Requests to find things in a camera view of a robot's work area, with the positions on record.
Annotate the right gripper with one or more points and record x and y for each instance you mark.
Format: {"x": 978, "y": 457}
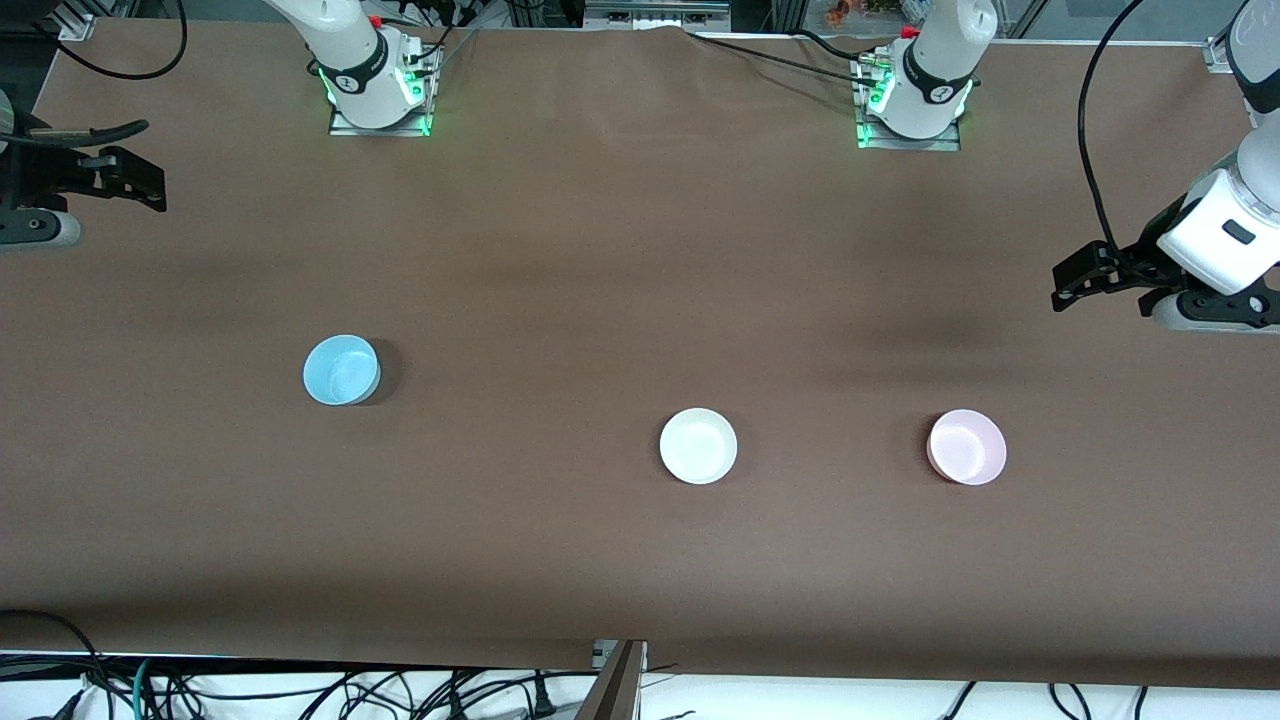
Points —
{"x": 40, "y": 172}

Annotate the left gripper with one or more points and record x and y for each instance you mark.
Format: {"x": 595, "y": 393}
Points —
{"x": 1146, "y": 251}

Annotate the pink bowl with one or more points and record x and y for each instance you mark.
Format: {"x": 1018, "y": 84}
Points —
{"x": 966, "y": 447}

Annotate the light blue bowl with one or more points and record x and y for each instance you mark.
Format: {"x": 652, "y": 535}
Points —
{"x": 341, "y": 370}

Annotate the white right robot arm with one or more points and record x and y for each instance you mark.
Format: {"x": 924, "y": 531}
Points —
{"x": 350, "y": 60}

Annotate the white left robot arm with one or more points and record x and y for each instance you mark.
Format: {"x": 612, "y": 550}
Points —
{"x": 940, "y": 70}

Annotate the white bowl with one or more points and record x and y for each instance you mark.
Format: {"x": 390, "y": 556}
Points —
{"x": 698, "y": 446}

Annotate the orange object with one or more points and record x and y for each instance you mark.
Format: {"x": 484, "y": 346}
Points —
{"x": 860, "y": 8}

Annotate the brown table cover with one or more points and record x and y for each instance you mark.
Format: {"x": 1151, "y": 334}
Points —
{"x": 640, "y": 250}

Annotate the grey metal fixture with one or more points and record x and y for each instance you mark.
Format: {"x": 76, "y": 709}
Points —
{"x": 655, "y": 12}

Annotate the aluminium corner bracket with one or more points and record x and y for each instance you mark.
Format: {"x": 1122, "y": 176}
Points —
{"x": 76, "y": 20}
{"x": 1218, "y": 52}

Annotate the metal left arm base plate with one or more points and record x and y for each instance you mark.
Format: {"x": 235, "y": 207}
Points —
{"x": 900, "y": 146}

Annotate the aluminium frame post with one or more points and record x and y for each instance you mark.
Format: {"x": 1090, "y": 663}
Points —
{"x": 615, "y": 690}

